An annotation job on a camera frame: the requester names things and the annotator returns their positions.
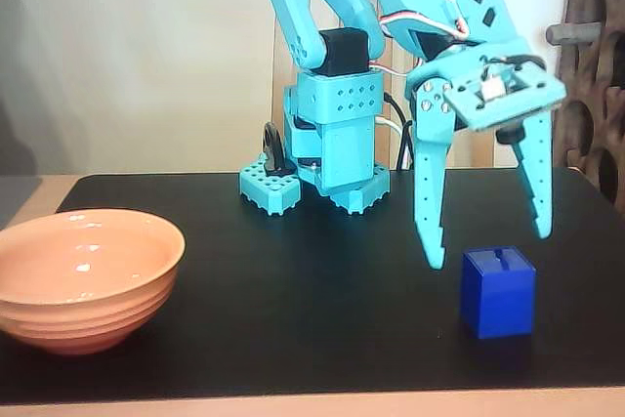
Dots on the turquoise robot arm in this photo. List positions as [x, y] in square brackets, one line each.
[288, 2]

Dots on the black table clamp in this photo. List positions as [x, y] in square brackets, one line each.
[272, 143]

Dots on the turquoise wrist camera mount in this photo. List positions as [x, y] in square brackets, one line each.
[512, 104]

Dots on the brown wooden wine rack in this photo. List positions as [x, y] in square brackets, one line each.
[595, 95]

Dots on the orange ribbed bowl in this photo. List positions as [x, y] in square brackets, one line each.
[88, 290]

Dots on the black table mat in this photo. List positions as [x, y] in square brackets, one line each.
[293, 290]

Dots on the blue cube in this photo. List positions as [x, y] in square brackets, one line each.
[498, 295]

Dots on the turquoise perforated base plate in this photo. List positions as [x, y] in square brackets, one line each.
[263, 190]

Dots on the turquoise gripper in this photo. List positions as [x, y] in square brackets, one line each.
[432, 101]

